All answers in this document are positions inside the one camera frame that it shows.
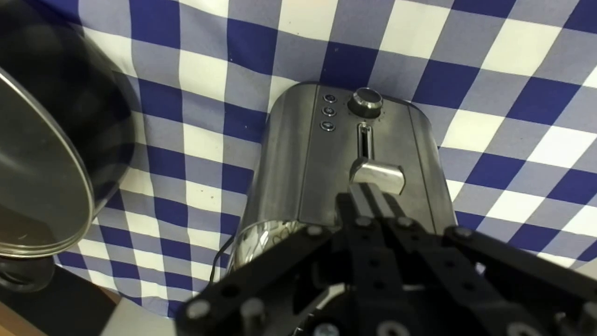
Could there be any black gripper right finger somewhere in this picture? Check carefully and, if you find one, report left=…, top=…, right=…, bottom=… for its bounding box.
left=365, top=185, right=597, bottom=336

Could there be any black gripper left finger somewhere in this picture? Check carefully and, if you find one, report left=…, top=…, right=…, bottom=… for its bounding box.
left=176, top=189, right=407, bottom=336

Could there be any stainless steel toaster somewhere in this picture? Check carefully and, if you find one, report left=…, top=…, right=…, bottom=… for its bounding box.
left=228, top=81, right=460, bottom=277

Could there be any silver toaster lever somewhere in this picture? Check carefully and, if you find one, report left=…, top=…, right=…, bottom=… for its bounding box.
left=350, top=157, right=407, bottom=195

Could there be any blue white checkered tablecloth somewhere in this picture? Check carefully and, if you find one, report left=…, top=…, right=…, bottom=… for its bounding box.
left=31, top=0, right=597, bottom=322

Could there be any glass pot lid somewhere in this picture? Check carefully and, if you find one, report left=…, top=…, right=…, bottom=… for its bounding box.
left=0, top=68, right=98, bottom=260

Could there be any black cooking pot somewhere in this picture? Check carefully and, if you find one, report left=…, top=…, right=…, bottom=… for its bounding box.
left=0, top=0, right=141, bottom=295

